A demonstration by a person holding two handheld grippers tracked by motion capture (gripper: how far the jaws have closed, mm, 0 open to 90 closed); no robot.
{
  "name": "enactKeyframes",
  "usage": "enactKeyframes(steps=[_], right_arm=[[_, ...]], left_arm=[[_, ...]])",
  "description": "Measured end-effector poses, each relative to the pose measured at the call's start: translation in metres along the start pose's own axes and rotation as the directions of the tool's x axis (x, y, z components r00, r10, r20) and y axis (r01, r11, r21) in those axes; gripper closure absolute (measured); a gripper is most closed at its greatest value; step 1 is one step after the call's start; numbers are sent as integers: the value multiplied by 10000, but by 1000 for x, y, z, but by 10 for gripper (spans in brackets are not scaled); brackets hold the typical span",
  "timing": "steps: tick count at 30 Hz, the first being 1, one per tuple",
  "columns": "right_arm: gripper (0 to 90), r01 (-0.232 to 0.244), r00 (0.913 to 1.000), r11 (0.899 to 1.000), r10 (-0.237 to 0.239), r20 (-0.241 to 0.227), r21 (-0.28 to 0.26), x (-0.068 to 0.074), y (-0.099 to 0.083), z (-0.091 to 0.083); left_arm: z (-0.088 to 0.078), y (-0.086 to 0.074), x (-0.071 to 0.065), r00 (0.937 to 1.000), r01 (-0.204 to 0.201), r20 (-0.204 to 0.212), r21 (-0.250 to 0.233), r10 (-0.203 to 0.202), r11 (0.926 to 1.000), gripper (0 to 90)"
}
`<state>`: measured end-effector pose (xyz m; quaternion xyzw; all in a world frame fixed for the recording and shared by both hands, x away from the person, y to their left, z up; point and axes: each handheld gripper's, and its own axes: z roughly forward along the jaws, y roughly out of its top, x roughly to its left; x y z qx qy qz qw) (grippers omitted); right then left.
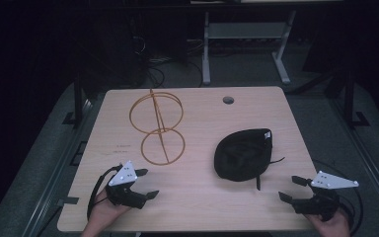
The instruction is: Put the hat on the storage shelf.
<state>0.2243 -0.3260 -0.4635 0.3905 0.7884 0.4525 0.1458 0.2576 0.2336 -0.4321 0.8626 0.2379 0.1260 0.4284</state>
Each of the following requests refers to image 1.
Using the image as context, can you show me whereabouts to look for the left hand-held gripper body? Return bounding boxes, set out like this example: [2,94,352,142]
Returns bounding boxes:
[106,160,147,210]

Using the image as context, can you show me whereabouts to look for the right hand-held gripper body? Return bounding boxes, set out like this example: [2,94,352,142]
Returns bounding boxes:
[291,170,360,222]

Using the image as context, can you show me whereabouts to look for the gold wire hat stand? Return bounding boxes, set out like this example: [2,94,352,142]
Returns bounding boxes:
[128,87,187,166]

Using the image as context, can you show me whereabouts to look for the black hat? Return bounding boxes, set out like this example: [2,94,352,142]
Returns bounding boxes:
[213,127,286,192]

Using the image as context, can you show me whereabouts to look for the person's left hand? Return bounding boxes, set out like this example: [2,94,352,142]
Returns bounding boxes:
[82,189,132,232]

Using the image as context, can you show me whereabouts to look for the person's right hand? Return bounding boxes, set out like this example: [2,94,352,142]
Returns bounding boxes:
[304,211,351,237]

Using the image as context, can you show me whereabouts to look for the black metal stand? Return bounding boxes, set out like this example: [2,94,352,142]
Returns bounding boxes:
[324,70,371,129]
[61,70,93,127]

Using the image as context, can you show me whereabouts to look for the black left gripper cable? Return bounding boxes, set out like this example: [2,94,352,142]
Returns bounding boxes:
[86,165,123,221]

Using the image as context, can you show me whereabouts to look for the grey metal rail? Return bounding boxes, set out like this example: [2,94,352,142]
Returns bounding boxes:
[21,98,95,237]
[329,98,379,218]

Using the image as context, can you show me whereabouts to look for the black floor cables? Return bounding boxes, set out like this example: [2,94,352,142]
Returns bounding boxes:
[131,36,205,89]

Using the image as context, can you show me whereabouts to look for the white metal desk frame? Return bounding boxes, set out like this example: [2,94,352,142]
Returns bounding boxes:
[201,9,298,86]

